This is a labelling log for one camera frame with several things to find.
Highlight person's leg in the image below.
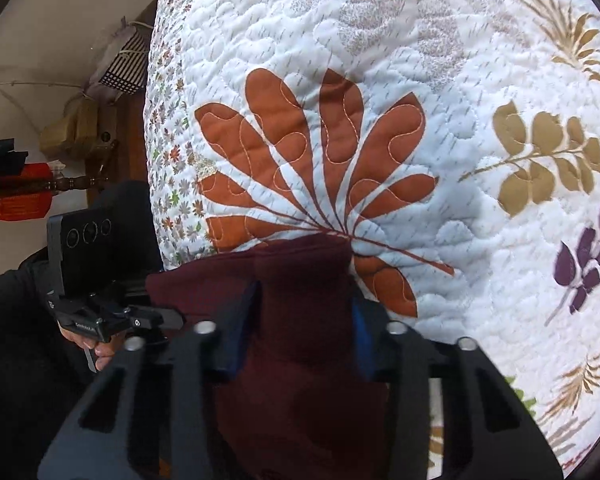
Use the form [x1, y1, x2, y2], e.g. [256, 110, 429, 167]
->
[97, 179, 163, 293]

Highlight wooden chair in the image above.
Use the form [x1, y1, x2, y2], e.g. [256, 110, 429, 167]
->
[0, 132, 122, 201]

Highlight person's left hand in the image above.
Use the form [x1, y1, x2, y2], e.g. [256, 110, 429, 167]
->
[59, 324, 131, 373]

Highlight checked bag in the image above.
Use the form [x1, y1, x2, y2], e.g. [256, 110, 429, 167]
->
[82, 19, 150, 107]

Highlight red cloth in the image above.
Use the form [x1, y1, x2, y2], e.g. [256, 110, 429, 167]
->
[0, 161, 55, 222]

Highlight black cloth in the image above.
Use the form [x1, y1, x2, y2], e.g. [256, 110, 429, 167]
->
[0, 138, 30, 167]

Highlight person's left forearm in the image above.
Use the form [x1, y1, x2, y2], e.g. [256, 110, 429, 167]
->
[0, 247, 68, 361]

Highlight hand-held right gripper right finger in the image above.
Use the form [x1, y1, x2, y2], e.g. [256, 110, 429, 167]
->
[351, 297, 565, 480]

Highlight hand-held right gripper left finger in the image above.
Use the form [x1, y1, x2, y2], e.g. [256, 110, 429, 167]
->
[36, 280, 261, 480]

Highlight beige bag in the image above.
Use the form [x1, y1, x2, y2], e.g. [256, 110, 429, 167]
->
[39, 94, 113, 162]

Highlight maroon pants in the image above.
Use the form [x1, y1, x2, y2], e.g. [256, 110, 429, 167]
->
[144, 239, 433, 480]

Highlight white floral quilt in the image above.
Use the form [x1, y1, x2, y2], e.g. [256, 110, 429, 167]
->
[142, 0, 600, 472]

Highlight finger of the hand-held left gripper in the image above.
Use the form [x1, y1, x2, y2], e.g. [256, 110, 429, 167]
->
[127, 305, 184, 335]

